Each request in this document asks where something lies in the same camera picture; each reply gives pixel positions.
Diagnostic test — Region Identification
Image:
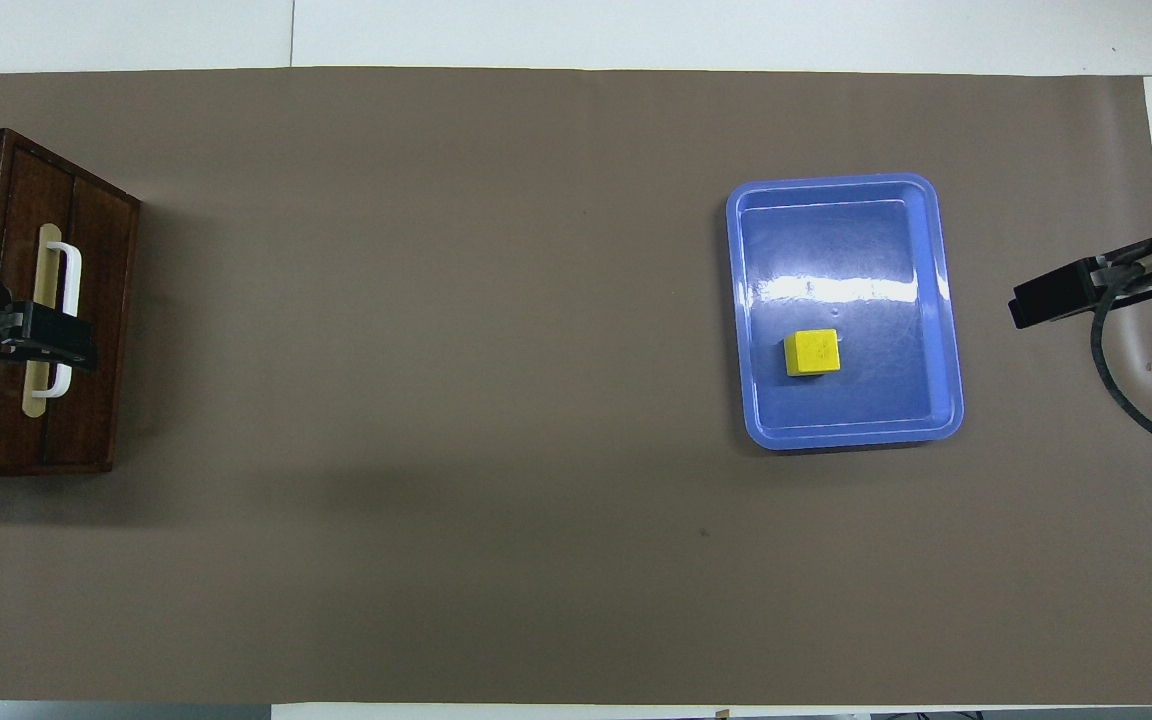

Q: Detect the brown table mat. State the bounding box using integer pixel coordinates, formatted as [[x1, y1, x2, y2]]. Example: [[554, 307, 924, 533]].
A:
[[0, 66, 1152, 706]]

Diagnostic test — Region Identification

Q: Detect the blue plastic tray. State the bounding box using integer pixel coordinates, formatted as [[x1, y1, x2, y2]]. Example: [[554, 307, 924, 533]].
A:
[[726, 172, 965, 451]]

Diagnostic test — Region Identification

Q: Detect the yellow cube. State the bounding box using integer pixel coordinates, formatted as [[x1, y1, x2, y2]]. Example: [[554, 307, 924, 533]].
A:
[[783, 328, 843, 378]]

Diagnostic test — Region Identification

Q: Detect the dark wooden drawer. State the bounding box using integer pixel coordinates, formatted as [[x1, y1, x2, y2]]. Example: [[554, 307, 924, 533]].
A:
[[0, 130, 142, 476]]

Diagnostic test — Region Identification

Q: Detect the white drawer handle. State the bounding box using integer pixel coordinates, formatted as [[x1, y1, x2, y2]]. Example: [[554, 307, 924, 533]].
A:
[[33, 242, 84, 400]]

